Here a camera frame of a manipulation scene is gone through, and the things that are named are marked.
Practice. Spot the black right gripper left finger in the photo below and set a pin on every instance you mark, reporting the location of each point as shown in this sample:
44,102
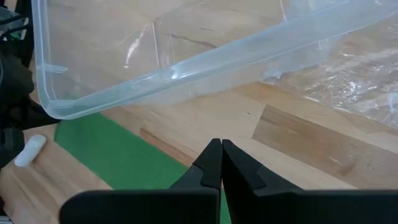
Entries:
155,207

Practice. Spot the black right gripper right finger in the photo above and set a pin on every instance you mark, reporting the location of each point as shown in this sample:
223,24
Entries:
295,207

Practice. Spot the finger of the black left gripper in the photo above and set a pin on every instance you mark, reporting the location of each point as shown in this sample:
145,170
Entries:
40,116

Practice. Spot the white cylinder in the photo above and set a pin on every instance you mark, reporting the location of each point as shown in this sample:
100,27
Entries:
29,151

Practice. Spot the green elastic bandage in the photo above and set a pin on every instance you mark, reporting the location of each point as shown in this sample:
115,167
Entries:
124,155

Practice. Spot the clear plastic container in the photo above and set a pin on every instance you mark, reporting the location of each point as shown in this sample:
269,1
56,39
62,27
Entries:
93,46

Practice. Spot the clear plastic bag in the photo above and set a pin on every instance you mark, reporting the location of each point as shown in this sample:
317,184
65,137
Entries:
357,84

